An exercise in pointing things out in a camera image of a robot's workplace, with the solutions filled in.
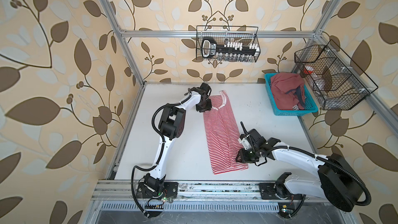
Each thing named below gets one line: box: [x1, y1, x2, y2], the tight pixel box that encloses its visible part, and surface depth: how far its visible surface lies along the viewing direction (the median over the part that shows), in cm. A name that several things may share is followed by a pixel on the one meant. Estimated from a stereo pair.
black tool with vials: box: [201, 37, 261, 62], surface depth 86 cm
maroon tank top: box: [270, 72, 306, 110], surface depth 108 cm
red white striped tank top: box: [203, 90, 249, 175], surface depth 93 cm
